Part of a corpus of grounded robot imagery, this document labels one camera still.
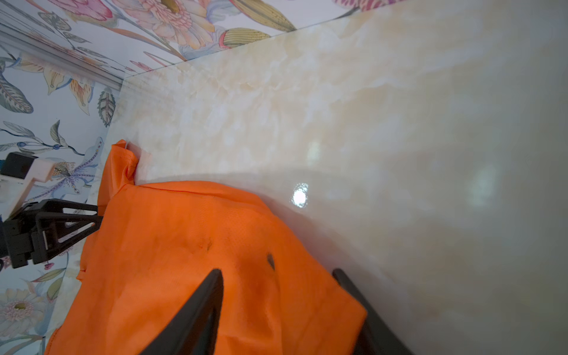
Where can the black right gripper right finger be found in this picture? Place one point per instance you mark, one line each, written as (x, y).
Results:
(375, 336)

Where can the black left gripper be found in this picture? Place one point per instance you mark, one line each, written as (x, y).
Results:
(52, 228)

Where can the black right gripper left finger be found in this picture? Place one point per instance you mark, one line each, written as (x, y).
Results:
(193, 330)

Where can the orange t-shirt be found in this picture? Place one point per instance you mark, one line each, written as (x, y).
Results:
(158, 242)

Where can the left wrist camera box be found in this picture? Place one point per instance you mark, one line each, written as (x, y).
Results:
(19, 173)

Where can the left rear aluminium corner post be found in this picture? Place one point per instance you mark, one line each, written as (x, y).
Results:
(58, 58)

